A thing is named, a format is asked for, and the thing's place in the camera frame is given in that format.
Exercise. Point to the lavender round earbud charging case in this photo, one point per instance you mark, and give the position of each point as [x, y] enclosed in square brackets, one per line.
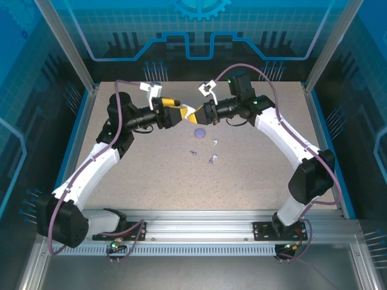
[199, 133]

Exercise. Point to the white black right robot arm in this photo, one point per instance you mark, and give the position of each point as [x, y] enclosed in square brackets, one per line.
[281, 136]

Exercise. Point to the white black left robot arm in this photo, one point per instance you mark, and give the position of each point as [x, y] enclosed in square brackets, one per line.
[99, 160]

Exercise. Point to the connector with green light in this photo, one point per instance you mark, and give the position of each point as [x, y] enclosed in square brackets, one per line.
[115, 245]
[291, 246]

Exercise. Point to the grey metal shelf panel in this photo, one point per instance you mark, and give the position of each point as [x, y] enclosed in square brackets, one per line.
[196, 275]

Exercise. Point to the aluminium table side rail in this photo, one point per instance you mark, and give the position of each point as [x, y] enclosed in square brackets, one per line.
[318, 121]
[74, 151]

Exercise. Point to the aluminium frame post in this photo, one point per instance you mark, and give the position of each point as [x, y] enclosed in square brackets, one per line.
[330, 45]
[69, 45]

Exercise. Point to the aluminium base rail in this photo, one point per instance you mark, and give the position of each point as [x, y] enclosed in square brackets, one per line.
[196, 226]

